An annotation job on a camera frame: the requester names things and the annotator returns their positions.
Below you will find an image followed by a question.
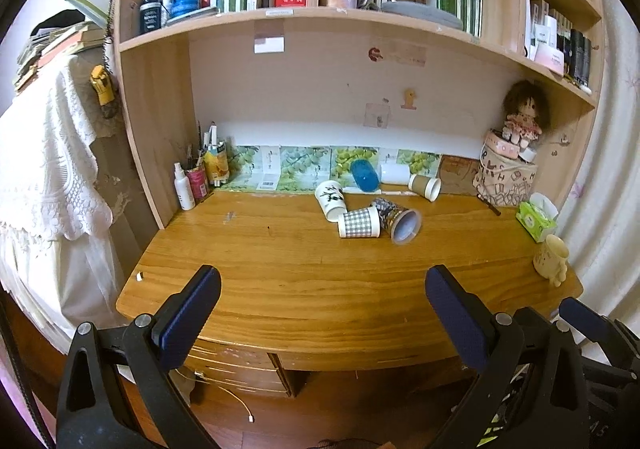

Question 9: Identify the brown sleeve paper cup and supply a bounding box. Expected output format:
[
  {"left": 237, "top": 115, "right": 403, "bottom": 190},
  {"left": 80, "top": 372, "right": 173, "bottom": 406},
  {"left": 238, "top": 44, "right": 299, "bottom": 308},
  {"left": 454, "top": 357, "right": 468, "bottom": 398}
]
[{"left": 408, "top": 174, "right": 442, "bottom": 202}]

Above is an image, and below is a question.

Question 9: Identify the patterned cup with clear lid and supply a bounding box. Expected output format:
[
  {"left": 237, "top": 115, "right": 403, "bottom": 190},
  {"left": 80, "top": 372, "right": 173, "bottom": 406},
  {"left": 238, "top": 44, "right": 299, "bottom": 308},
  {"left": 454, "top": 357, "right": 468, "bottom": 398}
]
[{"left": 372, "top": 198, "right": 422, "bottom": 245}]

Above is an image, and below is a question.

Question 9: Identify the grey checkered paper cup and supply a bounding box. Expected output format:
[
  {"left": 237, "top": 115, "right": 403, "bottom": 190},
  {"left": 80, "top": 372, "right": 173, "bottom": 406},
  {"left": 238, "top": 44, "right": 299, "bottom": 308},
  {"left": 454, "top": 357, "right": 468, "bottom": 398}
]
[{"left": 337, "top": 206, "right": 381, "bottom": 239}]

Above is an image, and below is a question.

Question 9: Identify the white paper cup lying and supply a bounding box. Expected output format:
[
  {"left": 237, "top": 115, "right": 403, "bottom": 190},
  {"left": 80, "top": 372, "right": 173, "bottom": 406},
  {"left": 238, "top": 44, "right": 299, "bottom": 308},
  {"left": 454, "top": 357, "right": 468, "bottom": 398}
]
[{"left": 378, "top": 163, "right": 411, "bottom": 186}]

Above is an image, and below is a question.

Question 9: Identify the blue plastic cup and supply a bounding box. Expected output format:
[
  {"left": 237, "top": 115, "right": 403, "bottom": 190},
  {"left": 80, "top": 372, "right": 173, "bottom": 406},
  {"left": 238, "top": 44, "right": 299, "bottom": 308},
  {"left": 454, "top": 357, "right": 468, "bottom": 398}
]
[{"left": 350, "top": 159, "right": 380, "bottom": 192}]

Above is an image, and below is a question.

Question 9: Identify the white leaf print paper cup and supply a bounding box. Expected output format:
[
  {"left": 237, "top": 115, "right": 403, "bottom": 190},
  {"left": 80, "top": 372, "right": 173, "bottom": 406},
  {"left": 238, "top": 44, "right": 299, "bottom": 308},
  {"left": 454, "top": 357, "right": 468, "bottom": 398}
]
[{"left": 314, "top": 180, "right": 347, "bottom": 223}]

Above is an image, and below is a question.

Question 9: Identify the cream ceramic mug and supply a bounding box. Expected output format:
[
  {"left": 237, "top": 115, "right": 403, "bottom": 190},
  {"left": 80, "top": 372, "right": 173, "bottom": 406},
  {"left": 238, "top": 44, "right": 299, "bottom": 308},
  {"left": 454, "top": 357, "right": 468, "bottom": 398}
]
[{"left": 533, "top": 235, "right": 570, "bottom": 287}]

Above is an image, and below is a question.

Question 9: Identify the wooden desk drawer unit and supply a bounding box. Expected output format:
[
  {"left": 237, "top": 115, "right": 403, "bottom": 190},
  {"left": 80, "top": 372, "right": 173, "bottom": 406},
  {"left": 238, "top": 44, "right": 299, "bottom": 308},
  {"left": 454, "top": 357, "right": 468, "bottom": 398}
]
[{"left": 184, "top": 339, "right": 296, "bottom": 397}]

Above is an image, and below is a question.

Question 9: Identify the green tissue pack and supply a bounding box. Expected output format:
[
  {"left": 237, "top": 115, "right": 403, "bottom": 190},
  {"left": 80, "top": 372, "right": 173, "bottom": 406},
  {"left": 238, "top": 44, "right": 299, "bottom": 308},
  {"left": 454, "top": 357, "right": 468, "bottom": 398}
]
[{"left": 515, "top": 192, "right": 559, "bottom": 243}]

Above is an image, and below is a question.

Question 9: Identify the black pen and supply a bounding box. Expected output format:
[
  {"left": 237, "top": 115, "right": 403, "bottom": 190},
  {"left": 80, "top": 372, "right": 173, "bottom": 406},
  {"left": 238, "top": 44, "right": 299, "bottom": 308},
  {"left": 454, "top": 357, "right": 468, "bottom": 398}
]
[{"left": 476, "top": 194, "right": 501, "bottom": 216}]

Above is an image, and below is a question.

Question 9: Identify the printed canvas storage bag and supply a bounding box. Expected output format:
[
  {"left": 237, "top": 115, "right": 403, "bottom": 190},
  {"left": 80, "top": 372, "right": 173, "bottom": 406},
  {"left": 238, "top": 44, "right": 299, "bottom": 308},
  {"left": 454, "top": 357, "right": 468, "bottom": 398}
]
[{"left": 473, "top": 146, "right": 538, "bottom": 208}]

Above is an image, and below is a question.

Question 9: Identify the white lace cloth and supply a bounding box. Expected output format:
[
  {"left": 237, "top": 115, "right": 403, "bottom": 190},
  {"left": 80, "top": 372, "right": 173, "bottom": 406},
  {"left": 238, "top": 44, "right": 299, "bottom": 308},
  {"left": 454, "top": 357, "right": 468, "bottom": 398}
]
[{"left": 1, "top": 52, "right": 122, "bottom": 241}]

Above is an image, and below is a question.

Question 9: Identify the white spray bottle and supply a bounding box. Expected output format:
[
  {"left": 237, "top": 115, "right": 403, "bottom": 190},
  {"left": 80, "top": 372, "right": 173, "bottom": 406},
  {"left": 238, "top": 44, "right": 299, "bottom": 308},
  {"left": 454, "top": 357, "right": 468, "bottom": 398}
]
[{"left": 174, "top": 162, "right": 195, "bottom": 211}]

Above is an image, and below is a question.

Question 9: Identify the pink rounded box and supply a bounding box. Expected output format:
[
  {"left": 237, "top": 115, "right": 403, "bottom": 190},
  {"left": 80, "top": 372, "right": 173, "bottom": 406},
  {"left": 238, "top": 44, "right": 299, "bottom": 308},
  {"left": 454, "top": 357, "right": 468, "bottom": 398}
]
[{"left": 484, "top": 130, "right": 521, "bottom": 160}]

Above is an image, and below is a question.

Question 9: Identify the brown paper sheet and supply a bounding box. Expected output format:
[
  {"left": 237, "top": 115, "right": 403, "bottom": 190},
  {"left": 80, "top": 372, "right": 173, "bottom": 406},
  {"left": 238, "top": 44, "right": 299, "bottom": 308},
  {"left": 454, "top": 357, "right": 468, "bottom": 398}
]
[{"left": 438, "top": 156, "right": 480, "bottom": 197}]

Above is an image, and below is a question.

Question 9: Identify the yellow glue bottle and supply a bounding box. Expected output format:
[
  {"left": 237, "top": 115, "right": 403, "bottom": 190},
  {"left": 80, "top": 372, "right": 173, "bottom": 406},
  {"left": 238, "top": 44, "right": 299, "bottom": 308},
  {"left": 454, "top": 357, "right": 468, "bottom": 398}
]
[{"left": 203, "top": 122, "right": 230, "bottom": 187}]

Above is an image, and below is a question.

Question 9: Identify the rag doll with brown hair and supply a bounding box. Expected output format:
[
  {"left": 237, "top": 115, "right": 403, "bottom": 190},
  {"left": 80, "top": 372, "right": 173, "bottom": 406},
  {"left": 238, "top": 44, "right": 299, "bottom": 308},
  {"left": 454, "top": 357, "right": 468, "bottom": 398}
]
[{"left": 501, "top": 80, "right": 551, "bottom": 150}]

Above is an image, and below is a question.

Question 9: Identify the yellow hanging toy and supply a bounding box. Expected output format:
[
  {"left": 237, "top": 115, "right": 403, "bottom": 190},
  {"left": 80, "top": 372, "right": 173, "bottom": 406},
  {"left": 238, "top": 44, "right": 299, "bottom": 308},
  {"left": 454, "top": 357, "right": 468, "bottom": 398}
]
[{"left": 90, "top": 65, "right": 118, "bottom": 119}]

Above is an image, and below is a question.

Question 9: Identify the wooden bookshelf hutch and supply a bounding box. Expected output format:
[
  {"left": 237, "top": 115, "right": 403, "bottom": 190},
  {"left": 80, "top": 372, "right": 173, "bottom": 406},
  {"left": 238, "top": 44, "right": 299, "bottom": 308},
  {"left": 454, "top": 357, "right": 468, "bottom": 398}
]
[{"left": 114, "top": 0, "right": 603, "bottom": 227}]

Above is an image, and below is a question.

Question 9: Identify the dark cosmetic bottle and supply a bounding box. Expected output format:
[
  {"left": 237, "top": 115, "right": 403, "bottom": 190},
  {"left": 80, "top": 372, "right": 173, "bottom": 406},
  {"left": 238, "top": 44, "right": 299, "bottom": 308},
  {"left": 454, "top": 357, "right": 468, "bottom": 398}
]
[{"left": 139, "top": 0, "right": 162, "bottom": 34}]

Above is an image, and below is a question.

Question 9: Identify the grey plates stack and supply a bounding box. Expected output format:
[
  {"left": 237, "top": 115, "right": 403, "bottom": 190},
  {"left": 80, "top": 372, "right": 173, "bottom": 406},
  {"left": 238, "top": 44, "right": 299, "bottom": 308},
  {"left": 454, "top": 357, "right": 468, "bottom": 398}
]
[{"left": 381, "top": 1, "right": 463, "bottom": 30}]

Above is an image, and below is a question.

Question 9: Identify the blue jar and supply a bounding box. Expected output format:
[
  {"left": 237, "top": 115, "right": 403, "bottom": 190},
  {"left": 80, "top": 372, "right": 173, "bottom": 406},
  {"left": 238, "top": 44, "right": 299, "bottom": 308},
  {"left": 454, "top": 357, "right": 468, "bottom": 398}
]
[{"left": 169, "top": 0, "right": 201, "bottom": 19}]

